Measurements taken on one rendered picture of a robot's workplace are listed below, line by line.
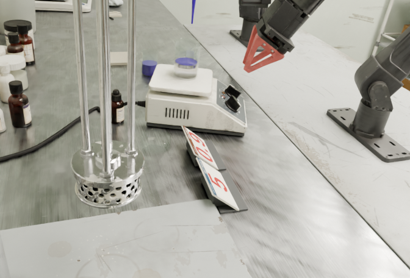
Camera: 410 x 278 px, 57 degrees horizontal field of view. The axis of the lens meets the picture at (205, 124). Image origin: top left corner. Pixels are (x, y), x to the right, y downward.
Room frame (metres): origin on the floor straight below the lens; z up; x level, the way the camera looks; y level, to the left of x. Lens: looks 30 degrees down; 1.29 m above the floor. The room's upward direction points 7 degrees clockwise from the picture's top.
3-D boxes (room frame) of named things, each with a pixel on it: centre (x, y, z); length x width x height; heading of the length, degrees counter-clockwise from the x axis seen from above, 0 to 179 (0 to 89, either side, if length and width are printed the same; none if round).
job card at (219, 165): (0.56, 0.00, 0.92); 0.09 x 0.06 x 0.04; 20
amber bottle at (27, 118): (0.60, 0.34, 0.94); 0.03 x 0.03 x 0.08
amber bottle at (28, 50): (0.88, 0.46, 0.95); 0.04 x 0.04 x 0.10
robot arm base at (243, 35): (1.27, -0.12, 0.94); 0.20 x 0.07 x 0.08; 22
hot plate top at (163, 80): (0.70, 0.06, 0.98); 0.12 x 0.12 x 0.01; 1
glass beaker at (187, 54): (0.70, 0.05, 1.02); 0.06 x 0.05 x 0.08; 17
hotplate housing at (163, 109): (0.70, 0.03, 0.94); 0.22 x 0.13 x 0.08; 91
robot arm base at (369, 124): (0.71, -0.34, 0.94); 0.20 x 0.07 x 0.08; 22
